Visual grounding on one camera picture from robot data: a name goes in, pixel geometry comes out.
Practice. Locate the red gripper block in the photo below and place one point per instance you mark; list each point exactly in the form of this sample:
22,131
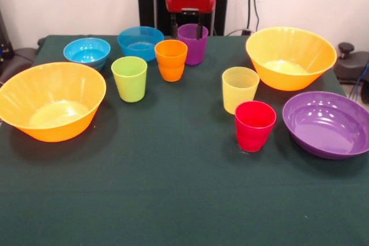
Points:
190,1

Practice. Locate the purple cup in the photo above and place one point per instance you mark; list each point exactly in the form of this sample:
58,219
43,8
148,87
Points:
190,53

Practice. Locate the orange cup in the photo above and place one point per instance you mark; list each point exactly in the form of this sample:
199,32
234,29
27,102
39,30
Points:
171,67

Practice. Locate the translucent blue bowl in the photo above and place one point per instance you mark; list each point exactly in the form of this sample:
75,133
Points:
135,41

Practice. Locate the green cup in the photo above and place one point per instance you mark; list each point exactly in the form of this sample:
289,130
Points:
129,84

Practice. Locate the large orange bowl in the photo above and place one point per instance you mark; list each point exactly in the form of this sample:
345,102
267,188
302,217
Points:
288,47
17,96

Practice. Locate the yellow cup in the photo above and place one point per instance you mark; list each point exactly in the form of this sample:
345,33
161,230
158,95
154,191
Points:
236,90

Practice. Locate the light blue opaque bowl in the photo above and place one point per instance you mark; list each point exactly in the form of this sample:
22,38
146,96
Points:
86,56

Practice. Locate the red cup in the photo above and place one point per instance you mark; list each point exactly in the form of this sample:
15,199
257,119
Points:
253,130

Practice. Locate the dark green tablecloth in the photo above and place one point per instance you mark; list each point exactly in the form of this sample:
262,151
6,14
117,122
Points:
173,185

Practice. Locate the purple bowl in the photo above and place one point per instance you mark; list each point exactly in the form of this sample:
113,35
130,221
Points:
325,130

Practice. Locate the black equipment rack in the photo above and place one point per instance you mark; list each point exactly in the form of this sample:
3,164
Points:
5,41

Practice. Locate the black clamp mount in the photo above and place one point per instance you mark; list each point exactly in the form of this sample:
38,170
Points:
354,64

